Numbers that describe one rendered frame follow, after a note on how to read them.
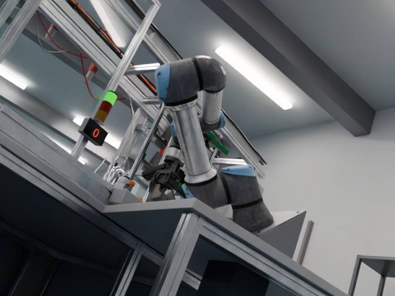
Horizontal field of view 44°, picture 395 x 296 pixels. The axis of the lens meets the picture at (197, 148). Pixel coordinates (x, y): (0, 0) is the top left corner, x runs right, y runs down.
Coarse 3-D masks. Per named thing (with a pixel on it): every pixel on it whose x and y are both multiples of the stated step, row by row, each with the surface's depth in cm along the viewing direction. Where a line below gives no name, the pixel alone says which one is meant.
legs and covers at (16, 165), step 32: (0, 160) 142; (64, 192) 160; (0, 224) 286; (96, 224) 171; (64, 256) 316; (128, 256) 186; (160, 256) 197; (64, 288) 306; (96, 288) 291; (128, 288) 278; (192, 288) 218
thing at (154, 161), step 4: (156, 152) 251; (156, 156) 249; (160, 156) 246; (152, 160) 249; (156, 160) 247; (152, 164) 247; (156, 164) 245; (180, 172) 250; (184, 172) 248; (180, 176) 248; (184, 176) 246; (180, 180) 246; (184, 180) 244; (180, 184) 230; (180, 188) 232
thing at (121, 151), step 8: (136, 112) 370; (136, 120) 365; (144, 120) 371; (128, 128) 364; (136, 128) 365; (128, 136) 359; (136, 136) 366; (120, 144) 358; (128, 144) 359; (120, 152) 354; (128, 152) 360; (112, 160) 353; (120, 160) 354; (104, 176) 348
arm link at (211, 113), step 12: (204, 60) 157; (216, 60) 162; (204, 72) 157; (216, 72) 159; (204, 84) 158; (216, 84) 162; (204, 96) 175; (216, 96) 173; (204, 108) 183; (216, 108) 181; (204, 120) 192; (216, 120) 191; (204, 132) 197
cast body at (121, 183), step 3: (120, 177) 213; (123, 177) 212; (126, 177) 213; (117, 180) 213; (120, 180) 212; (123, 180) 211; (126, 180) 212; (129, 180) 213; (117, 183) 212; (120, 183) 211; (123, 183) 210; (126, 183) 212; (114, 186) 212; (117, 186) 211; (120, 186) 210; (123, 186) 209; (126, 186) 210
